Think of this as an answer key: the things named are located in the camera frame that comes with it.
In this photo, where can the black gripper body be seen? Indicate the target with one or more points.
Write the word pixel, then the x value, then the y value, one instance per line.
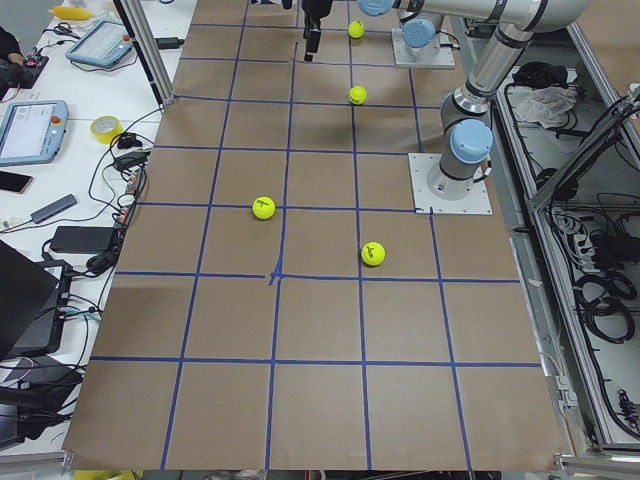
pixel 315 8

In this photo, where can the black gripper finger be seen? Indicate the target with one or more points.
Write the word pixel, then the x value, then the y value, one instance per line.
pixel 312 36

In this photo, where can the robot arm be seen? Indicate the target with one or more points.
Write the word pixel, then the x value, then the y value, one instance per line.
pixel 419 29
pixel 467 137

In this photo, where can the tennis ball right side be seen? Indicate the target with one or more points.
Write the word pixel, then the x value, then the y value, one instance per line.
pixel 356 29

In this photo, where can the centre tennis ball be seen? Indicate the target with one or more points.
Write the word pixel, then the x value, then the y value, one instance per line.
pixel 358 95

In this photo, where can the tennis ball near gripper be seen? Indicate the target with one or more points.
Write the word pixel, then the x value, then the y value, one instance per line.
pixel 263 208

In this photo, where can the tennis ball far left corner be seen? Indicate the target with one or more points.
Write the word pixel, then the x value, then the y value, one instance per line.
pixel 373 254

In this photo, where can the blue teach pendant far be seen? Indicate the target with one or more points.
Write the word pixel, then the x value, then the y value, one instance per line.
pixel 104 46

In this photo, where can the blue teach pendant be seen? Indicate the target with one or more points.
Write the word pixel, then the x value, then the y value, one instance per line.
pixel 104 46
pixel 32 132

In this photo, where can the yellow tape roll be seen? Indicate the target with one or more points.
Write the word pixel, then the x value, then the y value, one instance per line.
pixel 106 128

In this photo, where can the white cloth rag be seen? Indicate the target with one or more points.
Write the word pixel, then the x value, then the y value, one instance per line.
pixel 547 107

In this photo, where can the blue teach pendant near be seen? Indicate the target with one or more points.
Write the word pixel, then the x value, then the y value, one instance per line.
pixel 32 132

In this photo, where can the grey usb hub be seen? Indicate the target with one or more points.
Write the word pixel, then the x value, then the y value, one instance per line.
pixel 53 209

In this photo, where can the black power adapter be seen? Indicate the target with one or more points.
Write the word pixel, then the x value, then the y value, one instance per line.
pixel 82 239

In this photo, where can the black smartphone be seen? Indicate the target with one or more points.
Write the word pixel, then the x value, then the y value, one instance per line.
pixel 13 182

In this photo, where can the black laptop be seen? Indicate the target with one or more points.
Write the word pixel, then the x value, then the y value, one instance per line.
pixel 33 295

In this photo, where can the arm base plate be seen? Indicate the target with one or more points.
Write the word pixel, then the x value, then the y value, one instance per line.
pixel 435 193
pixel 438 54

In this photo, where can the aluminium frame post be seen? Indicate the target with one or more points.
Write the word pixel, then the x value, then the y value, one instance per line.
pixel 135 22

